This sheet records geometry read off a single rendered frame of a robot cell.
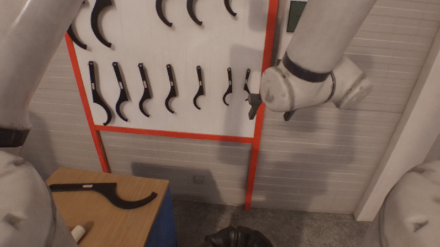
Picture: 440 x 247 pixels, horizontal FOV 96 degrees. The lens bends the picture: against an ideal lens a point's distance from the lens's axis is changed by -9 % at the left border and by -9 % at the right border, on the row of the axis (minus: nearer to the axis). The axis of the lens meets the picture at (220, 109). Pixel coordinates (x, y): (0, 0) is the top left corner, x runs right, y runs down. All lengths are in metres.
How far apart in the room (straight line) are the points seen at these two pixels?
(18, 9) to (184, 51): 1.24
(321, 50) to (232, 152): 1.63
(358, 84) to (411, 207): 0.29
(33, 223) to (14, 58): 0.23
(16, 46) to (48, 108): 2.05
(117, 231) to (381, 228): 1.07
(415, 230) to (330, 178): 2.01
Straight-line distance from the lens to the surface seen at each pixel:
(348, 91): 0.49
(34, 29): 0.40
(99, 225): 1.25
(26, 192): 0.26
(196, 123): 1.76
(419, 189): 0.28
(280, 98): 0.39
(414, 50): 1.92
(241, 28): 1.48
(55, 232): 0.28
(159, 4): 1.51
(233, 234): 1.48
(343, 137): 1.99
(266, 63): 1.52
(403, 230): 0.26
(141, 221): 1.20
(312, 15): 0.36
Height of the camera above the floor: 1.89
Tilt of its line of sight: 28 degrees down
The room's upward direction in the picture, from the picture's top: 2 degrees clockwise
